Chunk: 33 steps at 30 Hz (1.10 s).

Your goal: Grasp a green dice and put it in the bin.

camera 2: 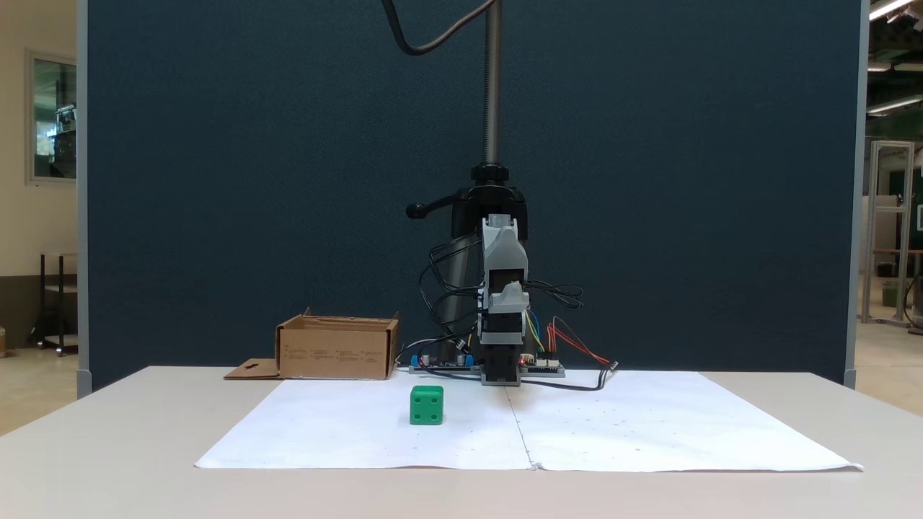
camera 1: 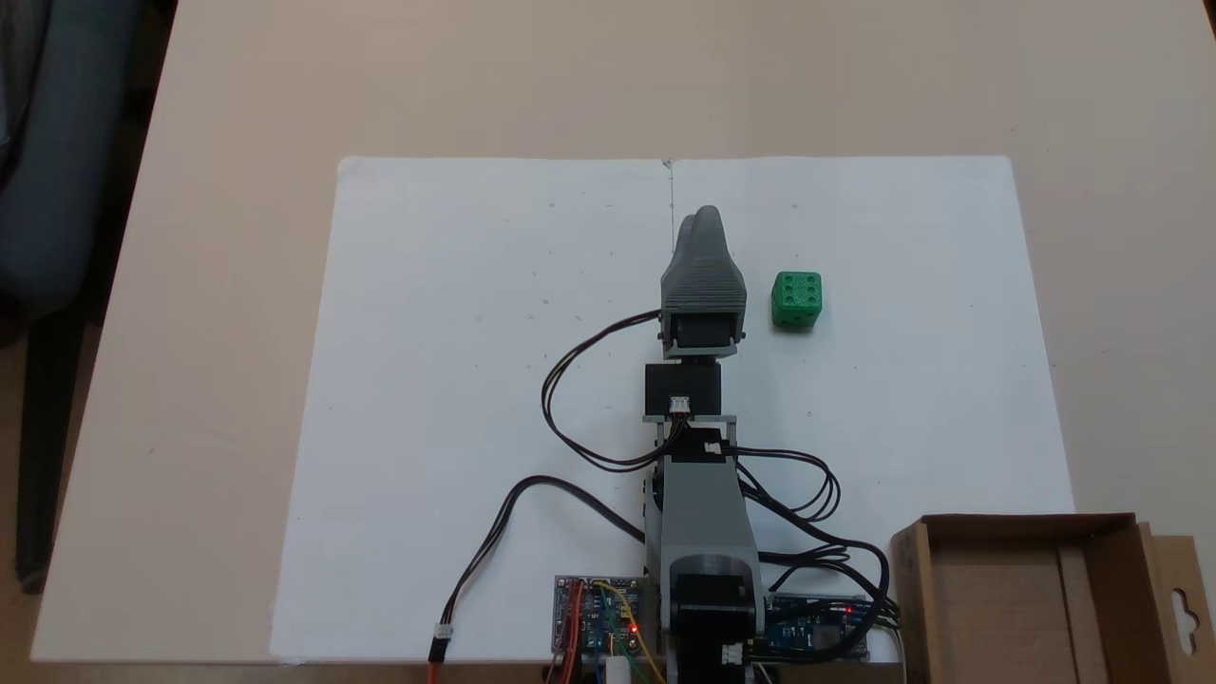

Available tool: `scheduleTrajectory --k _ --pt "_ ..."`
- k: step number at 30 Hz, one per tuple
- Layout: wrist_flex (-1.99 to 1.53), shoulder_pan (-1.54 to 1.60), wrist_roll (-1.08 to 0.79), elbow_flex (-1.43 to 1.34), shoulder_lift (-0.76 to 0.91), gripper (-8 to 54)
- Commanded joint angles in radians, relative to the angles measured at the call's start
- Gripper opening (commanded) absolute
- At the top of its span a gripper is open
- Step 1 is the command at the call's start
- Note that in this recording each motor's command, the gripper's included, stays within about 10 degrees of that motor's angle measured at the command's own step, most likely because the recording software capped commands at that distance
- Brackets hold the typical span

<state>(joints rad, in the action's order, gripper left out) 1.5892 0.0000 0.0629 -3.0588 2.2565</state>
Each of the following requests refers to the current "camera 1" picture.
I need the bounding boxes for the green dice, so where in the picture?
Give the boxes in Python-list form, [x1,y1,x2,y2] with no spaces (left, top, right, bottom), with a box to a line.
[770,272,824,332]

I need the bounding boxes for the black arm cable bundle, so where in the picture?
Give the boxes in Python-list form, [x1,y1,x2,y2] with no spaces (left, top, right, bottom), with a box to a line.
[733,446,902,656]

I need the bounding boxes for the black cable with white connector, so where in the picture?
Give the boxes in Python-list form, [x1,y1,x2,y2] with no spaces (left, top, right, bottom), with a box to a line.
[427,475,649,684]

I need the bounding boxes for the brown cardboard box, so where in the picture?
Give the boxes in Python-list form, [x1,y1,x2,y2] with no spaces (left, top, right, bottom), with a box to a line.
[890,513,1216,684]

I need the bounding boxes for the white paper sheet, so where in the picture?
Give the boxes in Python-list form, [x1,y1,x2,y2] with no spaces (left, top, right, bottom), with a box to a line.
[668,155,1076,664]
[269,157,677,664]

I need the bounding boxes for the blue circuit board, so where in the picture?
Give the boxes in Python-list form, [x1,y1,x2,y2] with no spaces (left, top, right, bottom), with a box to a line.
[755,594,871,662]

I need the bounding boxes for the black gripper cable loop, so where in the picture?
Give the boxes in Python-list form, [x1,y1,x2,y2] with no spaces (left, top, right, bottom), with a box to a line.
[541,309,685,473]

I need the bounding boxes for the circuit board with coloured wires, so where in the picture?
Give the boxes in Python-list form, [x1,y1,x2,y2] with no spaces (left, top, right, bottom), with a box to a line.
[553,574,658,658]

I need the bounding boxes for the dark blue chair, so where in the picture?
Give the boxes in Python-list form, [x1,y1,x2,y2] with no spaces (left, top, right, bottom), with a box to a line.
[0,0,177,595]

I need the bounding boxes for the yellow wire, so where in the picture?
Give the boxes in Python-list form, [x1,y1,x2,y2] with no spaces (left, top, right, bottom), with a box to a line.
[593,580,666,684]

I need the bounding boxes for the orange wires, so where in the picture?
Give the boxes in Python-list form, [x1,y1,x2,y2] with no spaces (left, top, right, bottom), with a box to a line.
[560,581,585,684]

